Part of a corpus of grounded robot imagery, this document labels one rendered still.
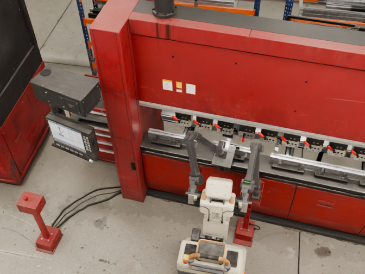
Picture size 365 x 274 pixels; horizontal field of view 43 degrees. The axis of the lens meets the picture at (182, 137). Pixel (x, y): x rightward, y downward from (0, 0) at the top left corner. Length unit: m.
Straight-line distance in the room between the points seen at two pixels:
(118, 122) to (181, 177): 0.98
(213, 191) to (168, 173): 1.20
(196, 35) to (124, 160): 1.67
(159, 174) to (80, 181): 1.11
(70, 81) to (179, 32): 0.94
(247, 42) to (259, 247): 2.32
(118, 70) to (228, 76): 0.90
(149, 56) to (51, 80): 0.81
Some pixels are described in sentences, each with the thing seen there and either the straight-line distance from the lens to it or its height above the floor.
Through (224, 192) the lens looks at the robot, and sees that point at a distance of 3.67.
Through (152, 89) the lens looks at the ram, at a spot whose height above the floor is 1.57.
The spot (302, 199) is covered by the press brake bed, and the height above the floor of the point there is 0.57.
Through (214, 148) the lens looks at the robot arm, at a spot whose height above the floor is 1.31.
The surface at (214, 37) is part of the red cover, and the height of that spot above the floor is 2.24.
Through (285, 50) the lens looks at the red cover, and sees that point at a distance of 3.52.
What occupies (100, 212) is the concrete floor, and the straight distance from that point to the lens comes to 5.23.
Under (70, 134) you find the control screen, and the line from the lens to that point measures 3.97.
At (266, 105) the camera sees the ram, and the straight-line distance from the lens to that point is 3.92.
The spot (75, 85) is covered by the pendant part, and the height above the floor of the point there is 1.95.
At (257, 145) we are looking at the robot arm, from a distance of 3.88.
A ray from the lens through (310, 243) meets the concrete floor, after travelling 5.10.
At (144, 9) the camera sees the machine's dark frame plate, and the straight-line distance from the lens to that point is 3.79.
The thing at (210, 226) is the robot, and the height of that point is 0.84.
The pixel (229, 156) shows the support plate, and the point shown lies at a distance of 4.33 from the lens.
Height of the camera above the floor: 4.34
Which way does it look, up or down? 48 degrees down
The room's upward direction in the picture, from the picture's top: 1 degrees counter-clockwise
